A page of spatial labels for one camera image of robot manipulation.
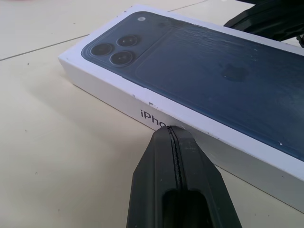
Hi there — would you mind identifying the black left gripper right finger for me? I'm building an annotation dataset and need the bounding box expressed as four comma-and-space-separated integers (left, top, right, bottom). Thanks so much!
171, 126, 241, 228

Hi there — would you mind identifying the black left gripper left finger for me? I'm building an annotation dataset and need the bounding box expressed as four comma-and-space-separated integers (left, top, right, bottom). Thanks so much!
125, 126, 181, 228

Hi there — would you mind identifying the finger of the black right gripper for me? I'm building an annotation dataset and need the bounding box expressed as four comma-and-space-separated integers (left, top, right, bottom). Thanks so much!
223, 0, 304, 48

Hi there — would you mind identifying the white iPhone box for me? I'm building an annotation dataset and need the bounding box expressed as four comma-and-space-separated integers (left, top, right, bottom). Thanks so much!
58, 3, 304, 213

